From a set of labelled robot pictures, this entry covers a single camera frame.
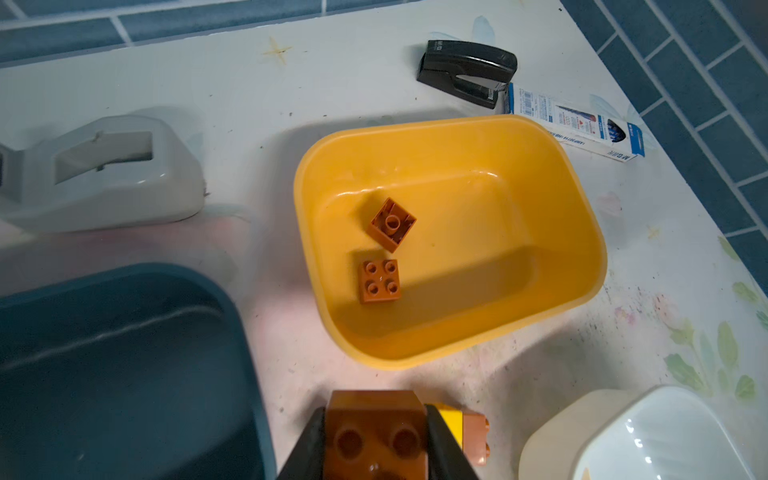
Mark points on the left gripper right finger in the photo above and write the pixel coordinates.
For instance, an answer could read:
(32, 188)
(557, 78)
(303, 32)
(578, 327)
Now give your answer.
(446, 460)

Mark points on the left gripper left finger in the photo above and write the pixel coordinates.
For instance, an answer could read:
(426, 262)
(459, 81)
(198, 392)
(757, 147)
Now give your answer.
(306, 459)

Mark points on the brown 2x2 lego brick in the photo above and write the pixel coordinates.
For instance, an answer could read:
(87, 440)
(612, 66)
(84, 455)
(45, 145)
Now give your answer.
(379, 281)

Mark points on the brown upturned lego brick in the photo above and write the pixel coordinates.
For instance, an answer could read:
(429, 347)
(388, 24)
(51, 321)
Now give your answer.
(390, 225)

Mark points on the yellow brown stacked lego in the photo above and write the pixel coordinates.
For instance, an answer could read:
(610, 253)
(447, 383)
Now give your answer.
(470, 429)

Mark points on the dark teal plastic bin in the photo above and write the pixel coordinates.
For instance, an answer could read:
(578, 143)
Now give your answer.
(140, 372)

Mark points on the white plastic bin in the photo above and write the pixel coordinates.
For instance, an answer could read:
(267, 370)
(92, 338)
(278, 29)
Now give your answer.
(666, 433)

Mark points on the yellow plastic bin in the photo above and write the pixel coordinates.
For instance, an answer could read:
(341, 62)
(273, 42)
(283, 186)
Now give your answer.
(504, 234)

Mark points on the grey tape dispenser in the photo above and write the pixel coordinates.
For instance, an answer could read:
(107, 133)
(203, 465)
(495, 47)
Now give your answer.
(114, 172)

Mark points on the black stapler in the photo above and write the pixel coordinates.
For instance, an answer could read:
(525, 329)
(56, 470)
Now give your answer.
(473, 72)

